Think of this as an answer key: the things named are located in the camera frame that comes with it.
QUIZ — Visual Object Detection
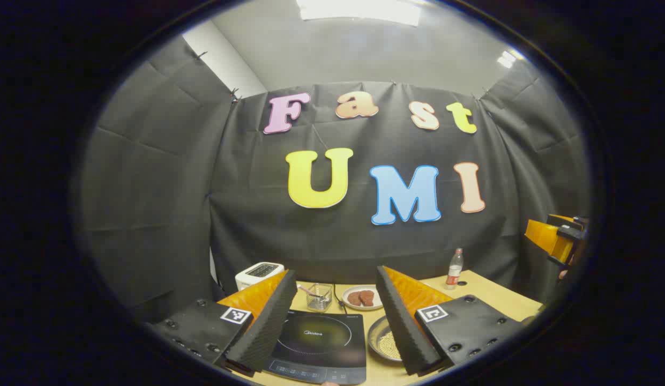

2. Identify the ceiling light panel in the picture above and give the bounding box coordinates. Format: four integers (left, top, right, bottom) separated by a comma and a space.
296, 0, 422, 26
497, 50, 526, 69

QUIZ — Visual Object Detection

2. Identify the pile of yellow soybeans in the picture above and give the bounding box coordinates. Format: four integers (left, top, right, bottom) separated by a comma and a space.
378, 331, 402, 361

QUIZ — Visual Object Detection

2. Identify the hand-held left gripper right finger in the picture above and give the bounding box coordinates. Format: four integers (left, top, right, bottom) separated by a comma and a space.
375, 265, 531, 376

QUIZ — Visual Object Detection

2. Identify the black backdrop cloth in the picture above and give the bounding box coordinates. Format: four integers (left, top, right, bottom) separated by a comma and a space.
78, 35, 593, 322

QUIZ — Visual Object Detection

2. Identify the white toaster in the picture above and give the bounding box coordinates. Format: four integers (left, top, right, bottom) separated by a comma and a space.
235, 262, 285, 292

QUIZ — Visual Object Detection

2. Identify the black induction cooktop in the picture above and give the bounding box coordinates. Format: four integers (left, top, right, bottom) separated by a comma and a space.
264, 309, 367, 385

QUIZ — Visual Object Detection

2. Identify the steel pot with black handle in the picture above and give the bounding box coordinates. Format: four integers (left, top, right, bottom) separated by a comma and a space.
368, 315, 405, 362

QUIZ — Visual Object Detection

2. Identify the wire mesh basket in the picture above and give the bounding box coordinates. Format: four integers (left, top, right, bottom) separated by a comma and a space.
305, 283, 333, 313

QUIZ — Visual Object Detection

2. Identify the white round plate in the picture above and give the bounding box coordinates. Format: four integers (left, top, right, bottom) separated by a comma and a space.
341, 285, 384, 311

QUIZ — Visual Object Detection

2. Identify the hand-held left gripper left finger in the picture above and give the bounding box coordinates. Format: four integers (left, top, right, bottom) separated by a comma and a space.
150, 270, 298, 376

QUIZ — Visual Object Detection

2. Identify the plastic bottle with red label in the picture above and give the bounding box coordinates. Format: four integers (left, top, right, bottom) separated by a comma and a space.
445, 248, 465, 291

